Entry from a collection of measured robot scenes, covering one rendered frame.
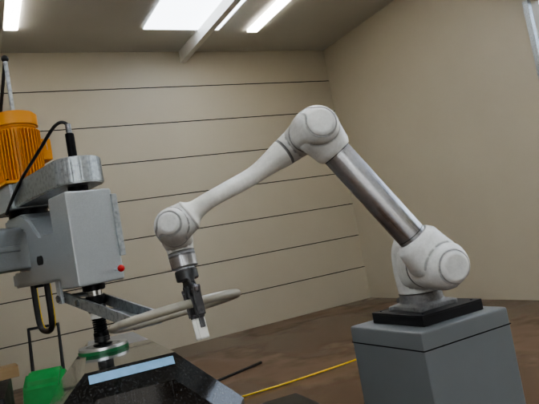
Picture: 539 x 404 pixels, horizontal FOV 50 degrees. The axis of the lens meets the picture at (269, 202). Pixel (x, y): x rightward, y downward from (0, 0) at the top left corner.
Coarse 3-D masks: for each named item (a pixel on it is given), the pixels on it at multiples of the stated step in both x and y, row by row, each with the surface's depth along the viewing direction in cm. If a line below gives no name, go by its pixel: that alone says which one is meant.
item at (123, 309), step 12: (72, 300) 262; (84, 300) 252; (108, 300) 259; (120, 300) 251; (96, 312) 244; (108, 312) 236; (120, 312) 230; (132, 312) 244; (144, 312) 236; (156, 324) 227
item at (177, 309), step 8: (208, 296) 191; (216, 296) 192; (224, 296) 195; (232, 296) 200; (176, 304) 186; (184, 304) 186; (208, 304) 228; (216, 304) 227; (152, 312) 185; (160, 312) 185; (168, 312) 185; (176, 312) 230; (184, 312) 230; (128, 320) 188; (136, 320) 186; (144, 320) 186; (152, 320) 225; (160, 320) 227; (112, 328) 194; (120, 328) 191; (128, 328) 216; (136, 328) 220
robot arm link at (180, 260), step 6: (174, 252) 188; (180, 252) 188; (186, 252) 188; (192, 252) 190; (168, 258) 190; (174, 258) 188; (180, 258) 187; (186, 258) 188; (192, 258) 189; (174, 264) 188; (180, 264) 187; (186, 264) 187; (192, 264) 188; (174, 270) 190
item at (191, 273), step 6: (180, 270) 188; (186, 270) 187; (192, 270) 188; (180, 276) 187; (186, 276) 187; (192, 276) 187; (198, 276) 190; (180, 282) 191; (186, 282) 189; (192, 294) 187
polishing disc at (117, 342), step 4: (112, 340) 265; (116, 340) 263; (120, 340) 260; (124, 340) 258; (92, 344) 264; (112, 344) 252; (116, 344) 250; (120, 344) 251; (84, 348) 255; (88, 348) 253; (92, 348) 250; (96, 348) 248; (100, 348) 246; (104, 348) 247; (108, 348) 247; (80, 352) 249; (84, 352) 247; (88, 352) 246; (92, 352) 246
